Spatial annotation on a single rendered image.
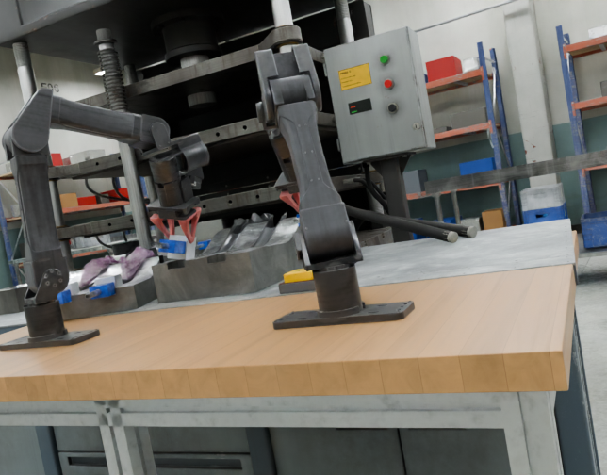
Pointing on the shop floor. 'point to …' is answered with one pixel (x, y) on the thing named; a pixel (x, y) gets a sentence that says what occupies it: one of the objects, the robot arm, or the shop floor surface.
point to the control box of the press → (381, 110)
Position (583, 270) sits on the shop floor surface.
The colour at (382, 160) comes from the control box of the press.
